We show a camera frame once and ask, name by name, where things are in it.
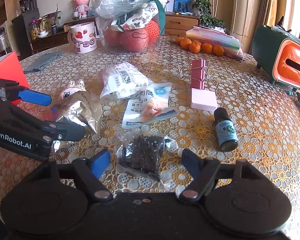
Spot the blue framed picture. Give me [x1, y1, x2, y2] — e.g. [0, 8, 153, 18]
[174, 0, 191, 13]

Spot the floral lace covered desktop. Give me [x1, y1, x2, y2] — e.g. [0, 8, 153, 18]
[0, 35, 300, 240]

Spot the wooden tv cabinet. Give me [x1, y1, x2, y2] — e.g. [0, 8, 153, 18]
[30, 12, 199, 53]

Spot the red cardboard box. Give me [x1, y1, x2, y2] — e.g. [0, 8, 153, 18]
[0, 51, 30, 105]

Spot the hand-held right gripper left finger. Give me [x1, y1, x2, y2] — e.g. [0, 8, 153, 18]
[44, 149, 114, 203]

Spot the pink strawberry print mug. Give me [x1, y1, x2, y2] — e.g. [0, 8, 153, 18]
[67, 22, 97, 54]

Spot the small potted plant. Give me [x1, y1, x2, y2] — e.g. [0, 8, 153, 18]
[46, 4, 62, 34]

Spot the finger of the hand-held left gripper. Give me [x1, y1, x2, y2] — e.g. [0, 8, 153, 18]
[0, 77, 52, 107]
[37, 120, 87, 146]

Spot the stack of colourful folders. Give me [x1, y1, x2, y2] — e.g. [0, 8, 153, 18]
[186, 26, 244, 62]

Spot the printed cloth pouch green strap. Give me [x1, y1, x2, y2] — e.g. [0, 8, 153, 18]
[110, 0, 167, 35]

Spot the beige curtain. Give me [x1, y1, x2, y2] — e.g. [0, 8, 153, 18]
[230, 0, 300, 30]

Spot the pink plush figure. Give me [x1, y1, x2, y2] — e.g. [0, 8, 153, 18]
[73, 0, 88, 18]

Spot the glass snack jar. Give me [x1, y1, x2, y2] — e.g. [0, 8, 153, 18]
[29, 20, 42, 40]

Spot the clear bread packet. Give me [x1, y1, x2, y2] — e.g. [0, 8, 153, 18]
[99, 61, 153, 110]

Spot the black cabinet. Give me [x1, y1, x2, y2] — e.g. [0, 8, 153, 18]
[11, 9, 40, 54]

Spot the pink binder clip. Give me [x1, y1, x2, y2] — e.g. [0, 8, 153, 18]
[179, 59, 209, 90]

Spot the clear packet of dark tea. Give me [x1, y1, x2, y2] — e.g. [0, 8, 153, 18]
[115, 130, 175, 182]

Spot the black coffee machine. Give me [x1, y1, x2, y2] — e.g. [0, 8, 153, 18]
[19, 0, 38, 14]

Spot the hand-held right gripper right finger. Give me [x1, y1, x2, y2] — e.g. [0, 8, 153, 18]
[179, 148, 255, 203]

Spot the silver foil snack packet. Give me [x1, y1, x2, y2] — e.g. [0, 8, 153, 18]
[51, 79, 102, 150]

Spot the clear plastic bag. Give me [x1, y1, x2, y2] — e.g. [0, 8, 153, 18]
[91, 0, 178, 53]

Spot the dark glass oil bottle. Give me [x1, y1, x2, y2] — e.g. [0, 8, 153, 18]
[213, 107, 239, 152]

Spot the pile of mandarin oranges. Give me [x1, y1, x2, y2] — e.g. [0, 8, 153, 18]
[175, 37, 225, 56]

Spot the green orange storage bin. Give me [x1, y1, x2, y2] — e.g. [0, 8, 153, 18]
[251, 16, 300, 90]

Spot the large green houseplant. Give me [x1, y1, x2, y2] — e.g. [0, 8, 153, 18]
[181, 0, 225, 29]

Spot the grey cloth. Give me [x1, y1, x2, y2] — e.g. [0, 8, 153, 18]
[24, 51, 64, 73]

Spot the white chicken breast packet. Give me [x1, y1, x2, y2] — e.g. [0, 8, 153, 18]
[122, 82, 179, 130]

